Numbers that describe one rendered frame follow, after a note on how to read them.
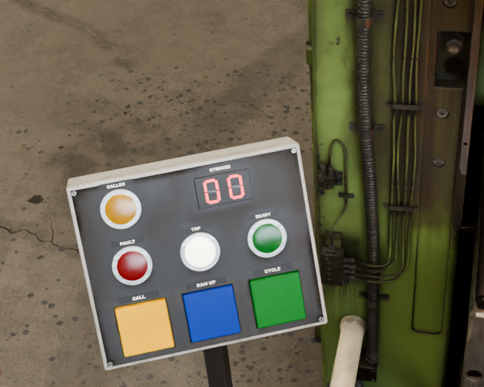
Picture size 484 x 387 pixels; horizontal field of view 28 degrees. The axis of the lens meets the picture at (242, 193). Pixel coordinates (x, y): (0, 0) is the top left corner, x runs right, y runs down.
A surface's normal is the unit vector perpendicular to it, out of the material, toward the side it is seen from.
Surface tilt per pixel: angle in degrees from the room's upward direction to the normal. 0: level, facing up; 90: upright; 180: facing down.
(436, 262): 90
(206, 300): 60
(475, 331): 90
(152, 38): 0
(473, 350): 90
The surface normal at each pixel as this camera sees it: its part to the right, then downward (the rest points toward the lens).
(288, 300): 0.14, 0.18
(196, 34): -0.07, -0.74
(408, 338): -0.22, 0.66
